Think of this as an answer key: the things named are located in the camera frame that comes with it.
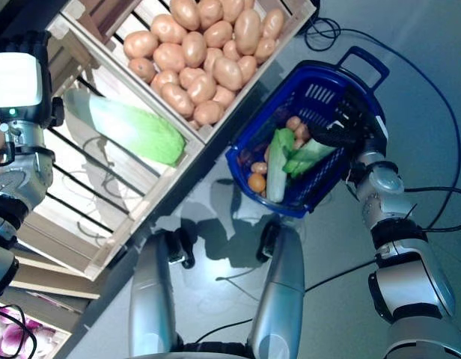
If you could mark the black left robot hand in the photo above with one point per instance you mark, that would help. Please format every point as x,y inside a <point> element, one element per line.
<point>17,78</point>

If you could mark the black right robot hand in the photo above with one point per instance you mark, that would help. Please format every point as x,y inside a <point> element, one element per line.
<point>350,123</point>

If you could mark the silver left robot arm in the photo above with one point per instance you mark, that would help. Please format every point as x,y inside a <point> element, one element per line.
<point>21,175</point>

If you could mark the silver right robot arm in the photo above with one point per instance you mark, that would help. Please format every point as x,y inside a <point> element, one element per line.
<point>414,284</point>

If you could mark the blue plastic shopping basket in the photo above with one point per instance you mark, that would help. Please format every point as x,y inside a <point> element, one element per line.
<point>313,93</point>

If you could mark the brown potato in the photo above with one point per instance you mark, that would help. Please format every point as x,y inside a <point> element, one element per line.
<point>140,44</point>
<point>212,58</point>
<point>177,99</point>
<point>247,67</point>
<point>191,76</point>
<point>185,13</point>
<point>294,121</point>
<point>201,88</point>
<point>169,28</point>
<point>218,33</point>
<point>232,9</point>
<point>258,167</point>
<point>208,112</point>
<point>247,31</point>
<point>301,132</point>
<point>265,49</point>
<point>223,96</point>
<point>272,23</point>
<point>230,50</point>
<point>227,73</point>
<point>165,79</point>
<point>168,57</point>
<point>141,69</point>
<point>210,13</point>
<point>194,48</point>

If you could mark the wooden crate holding potatoes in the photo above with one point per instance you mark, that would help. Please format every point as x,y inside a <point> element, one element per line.
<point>114,41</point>

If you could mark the small orange tangerine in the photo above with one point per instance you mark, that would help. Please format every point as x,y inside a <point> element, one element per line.
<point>256,183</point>

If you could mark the wide slatted wooden crate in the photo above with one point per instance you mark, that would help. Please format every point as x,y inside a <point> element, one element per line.
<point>148,194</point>

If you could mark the silver right robot leg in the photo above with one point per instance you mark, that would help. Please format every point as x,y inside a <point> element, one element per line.
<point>279,291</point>

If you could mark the silver robot leg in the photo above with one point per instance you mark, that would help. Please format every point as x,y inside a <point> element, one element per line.
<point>152,299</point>
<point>279,291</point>

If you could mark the purple white onion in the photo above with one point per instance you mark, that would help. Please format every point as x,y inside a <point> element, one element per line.
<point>13,334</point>

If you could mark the silver left robot leg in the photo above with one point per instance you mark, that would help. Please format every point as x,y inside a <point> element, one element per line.
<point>152,299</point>

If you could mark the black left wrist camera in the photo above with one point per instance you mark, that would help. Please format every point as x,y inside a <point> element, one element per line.
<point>57,112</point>

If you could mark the wooden display shelf frame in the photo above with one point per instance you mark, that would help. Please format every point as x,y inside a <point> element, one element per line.
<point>54,278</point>

